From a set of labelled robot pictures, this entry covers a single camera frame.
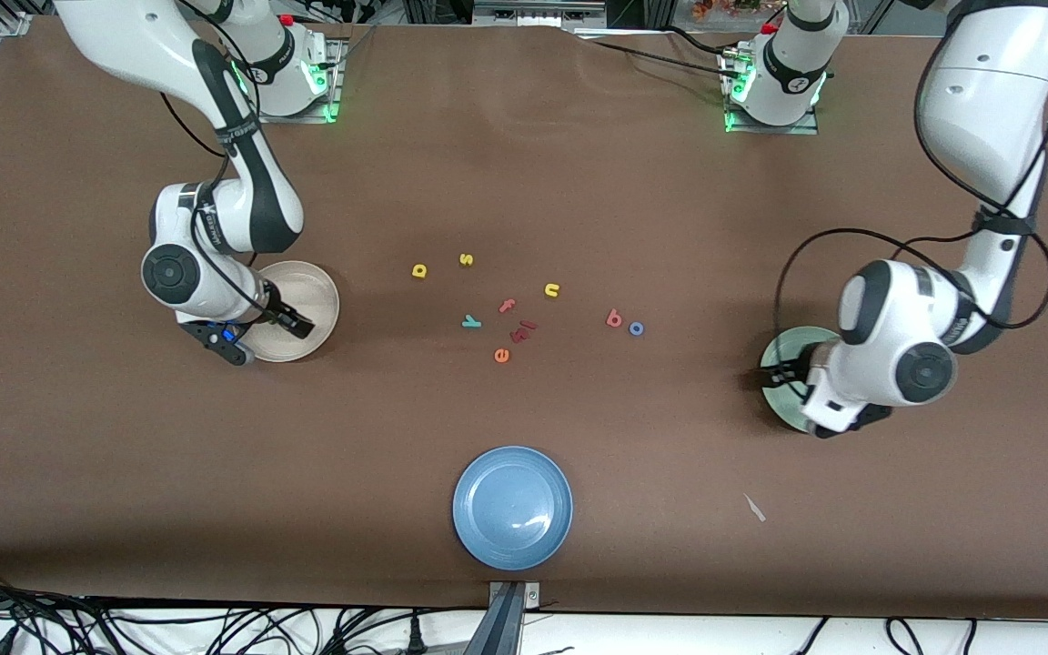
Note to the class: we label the pink letter b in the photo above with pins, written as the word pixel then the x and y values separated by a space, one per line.
pixel 614 317

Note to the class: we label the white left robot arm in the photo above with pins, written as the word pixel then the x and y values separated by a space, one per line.
pixel 897 318

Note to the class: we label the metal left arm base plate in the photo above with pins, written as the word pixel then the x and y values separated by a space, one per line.
pixel 806 128

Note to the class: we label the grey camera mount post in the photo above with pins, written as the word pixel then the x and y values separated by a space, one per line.
pixel 506 628

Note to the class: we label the grey metal frame equipment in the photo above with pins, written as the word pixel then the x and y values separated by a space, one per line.
pixel 533 14

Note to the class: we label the light green plate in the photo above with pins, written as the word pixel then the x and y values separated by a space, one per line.
pixel 788 344

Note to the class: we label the blue plate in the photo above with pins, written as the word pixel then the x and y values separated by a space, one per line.
pixel 510 509

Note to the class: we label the teal letter y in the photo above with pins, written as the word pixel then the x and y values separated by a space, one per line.
pixel 471 320

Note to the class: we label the brown paper table cover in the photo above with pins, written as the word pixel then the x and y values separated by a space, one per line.
pixel 124 455

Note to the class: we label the beige brown plate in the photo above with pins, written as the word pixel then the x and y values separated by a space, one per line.
pixel 315 291

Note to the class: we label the small white paper scrap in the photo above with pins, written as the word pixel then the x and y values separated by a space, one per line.
pixel 754 508

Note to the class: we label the orange decoration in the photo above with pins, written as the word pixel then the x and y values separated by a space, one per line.
pixel 724 9

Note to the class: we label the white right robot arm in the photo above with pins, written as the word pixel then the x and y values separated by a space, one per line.
pixel 124 36

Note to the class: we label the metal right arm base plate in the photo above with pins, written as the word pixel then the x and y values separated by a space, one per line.
pixel 335 91

